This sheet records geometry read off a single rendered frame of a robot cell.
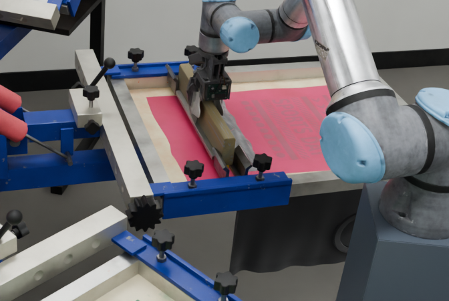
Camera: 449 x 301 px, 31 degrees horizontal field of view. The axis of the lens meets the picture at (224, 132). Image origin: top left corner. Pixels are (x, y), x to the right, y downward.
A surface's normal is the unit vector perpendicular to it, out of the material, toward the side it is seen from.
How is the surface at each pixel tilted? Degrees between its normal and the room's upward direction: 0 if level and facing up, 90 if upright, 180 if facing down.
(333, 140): 95
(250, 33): 90
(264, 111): 0
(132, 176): 0
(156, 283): 90
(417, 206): 73
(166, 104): 0
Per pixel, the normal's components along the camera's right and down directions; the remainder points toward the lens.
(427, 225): -0.10, 0.22
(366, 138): 0.29, -0.29
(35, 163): 0.11, -0.85
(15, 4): -0.02, -0.46
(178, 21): 0.32, 0.52
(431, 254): -0.03, 0.52
